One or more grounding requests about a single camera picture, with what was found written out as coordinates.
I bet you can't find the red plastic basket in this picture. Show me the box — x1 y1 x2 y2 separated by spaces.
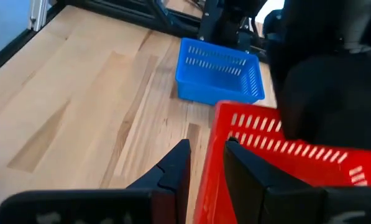
193 101 371 224

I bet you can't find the blue plastic basket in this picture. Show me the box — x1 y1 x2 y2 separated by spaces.
175 37 266 106

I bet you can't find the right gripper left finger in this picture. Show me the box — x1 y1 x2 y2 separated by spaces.
0 138 192 224

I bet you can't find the silver aluminium bar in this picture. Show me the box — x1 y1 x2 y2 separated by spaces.
29 0 51 32

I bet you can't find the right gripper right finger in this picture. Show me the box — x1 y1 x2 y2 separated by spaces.
222 136 371 224

